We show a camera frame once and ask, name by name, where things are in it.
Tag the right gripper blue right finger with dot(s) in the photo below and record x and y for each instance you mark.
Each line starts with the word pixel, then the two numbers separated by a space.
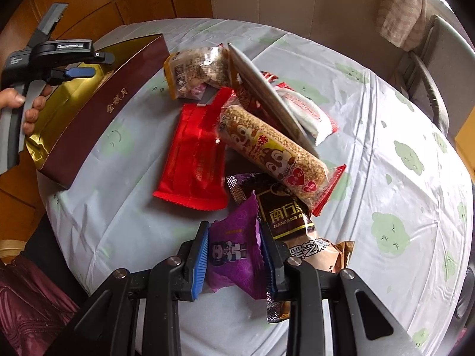
pixel 272 254

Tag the dark red jacket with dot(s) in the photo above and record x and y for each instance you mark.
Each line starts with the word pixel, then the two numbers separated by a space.
pixel 33 309

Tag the maroon gold gift box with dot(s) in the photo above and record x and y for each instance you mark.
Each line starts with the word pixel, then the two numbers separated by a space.
pixel 79 111

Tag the puffed rice bar cartoon wrapper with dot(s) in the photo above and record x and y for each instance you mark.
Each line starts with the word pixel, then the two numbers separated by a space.
pixel 305 175

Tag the grey armchair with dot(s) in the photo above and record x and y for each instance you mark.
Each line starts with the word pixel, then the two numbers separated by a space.
pixel 438 77

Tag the flat red foil packet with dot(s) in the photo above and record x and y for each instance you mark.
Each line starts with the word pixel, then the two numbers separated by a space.
pixel 194 172

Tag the clear yellow nut packet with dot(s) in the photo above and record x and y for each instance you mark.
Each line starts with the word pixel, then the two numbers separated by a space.
pixel 189 72

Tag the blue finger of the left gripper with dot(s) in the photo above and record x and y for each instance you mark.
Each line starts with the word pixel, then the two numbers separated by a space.
pixel 74 73

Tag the long silver gold stick sachet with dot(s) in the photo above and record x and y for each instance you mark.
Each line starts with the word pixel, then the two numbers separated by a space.
pixel 243 70

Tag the striped beige cushion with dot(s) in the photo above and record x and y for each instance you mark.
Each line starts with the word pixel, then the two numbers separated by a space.
pixel 402 22

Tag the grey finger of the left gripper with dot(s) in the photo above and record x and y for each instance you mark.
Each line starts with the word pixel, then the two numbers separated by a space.
pixel 47 24

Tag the purple snack packet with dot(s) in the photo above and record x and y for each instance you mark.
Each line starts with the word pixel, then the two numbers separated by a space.
pixel 234 252

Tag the yellow cushion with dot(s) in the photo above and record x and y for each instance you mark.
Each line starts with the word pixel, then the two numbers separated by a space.
pixel 465 144

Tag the dark brown sesame paste sachet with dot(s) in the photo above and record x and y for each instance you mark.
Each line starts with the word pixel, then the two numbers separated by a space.
pixel 289 221

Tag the white red wafer packet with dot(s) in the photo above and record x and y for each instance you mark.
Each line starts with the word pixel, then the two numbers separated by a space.
pixel 313 119

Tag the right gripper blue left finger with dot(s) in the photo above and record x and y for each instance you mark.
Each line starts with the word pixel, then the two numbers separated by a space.
pixel 194 254

